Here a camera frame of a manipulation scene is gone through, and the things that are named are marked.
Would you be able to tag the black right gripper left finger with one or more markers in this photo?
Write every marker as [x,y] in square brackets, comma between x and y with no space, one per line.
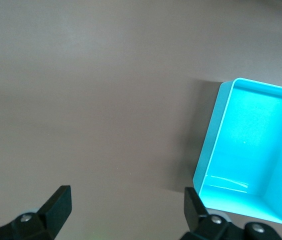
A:
[53,212]

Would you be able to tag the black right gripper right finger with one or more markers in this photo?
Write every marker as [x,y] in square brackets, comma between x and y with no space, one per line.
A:
[193,212]

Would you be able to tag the turquoise plastic bin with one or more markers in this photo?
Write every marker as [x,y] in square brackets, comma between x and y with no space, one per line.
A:
[251,140]

